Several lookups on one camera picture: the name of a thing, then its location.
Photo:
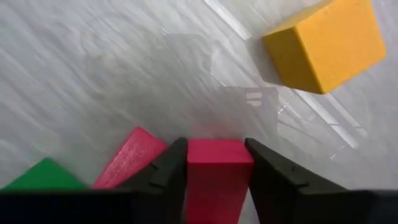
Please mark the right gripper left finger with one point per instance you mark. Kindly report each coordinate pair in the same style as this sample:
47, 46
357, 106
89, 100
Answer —
161, 193

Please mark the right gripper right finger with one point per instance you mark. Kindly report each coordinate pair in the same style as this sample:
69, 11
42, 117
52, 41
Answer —
289, 202

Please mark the red bar block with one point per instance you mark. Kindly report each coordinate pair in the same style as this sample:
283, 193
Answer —
130, 161

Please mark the green block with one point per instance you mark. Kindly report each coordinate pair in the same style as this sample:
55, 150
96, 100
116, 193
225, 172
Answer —
43, 175

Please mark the yellow cube block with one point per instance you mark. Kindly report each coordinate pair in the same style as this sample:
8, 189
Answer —
329, 43

